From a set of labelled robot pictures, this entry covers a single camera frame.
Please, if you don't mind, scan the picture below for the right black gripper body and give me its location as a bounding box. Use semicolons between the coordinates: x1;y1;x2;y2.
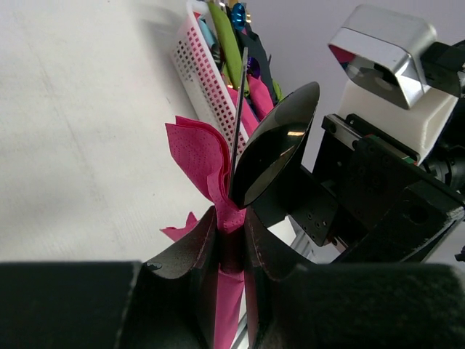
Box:
250;115;464;262

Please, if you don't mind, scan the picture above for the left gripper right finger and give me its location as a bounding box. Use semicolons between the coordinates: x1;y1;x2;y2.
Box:
244;210;464;348

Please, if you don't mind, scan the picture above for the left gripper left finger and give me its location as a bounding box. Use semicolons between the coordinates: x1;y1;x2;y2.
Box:
1;208;218;348

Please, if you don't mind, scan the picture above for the black spoon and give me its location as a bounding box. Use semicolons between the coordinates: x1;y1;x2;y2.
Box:
230;81;320;209

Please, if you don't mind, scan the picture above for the magenta paper napkin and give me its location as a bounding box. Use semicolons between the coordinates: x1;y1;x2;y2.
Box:
165;116;246;348

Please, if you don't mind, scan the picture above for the silver table knife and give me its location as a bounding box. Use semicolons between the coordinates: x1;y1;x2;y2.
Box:
228;47;248;198

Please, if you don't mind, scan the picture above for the green napkin roll right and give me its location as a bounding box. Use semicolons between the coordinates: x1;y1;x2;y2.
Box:
272;80;284;104

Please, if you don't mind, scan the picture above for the magenta napkin roll left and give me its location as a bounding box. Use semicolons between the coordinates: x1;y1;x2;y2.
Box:
227;86;259;136

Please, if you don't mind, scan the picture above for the magenta napkin roll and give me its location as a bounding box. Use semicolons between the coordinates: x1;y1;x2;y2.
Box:
227;86;259;136
247;76;274;121

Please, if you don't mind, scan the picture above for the magenta napkin roll middle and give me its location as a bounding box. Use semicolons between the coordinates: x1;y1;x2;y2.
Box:
247;76;274;121

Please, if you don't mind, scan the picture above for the black napkin roll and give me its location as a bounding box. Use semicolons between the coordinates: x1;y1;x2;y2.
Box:
246;23;278;105

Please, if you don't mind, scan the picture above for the blue spoon in roll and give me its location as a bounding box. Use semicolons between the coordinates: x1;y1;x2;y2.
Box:
231;2;246;31

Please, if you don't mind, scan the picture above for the white tray of rolls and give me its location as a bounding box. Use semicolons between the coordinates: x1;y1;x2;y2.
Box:
170;1;236;146

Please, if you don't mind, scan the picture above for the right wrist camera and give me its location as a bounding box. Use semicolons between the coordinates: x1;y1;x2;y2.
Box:
328;4;464;163

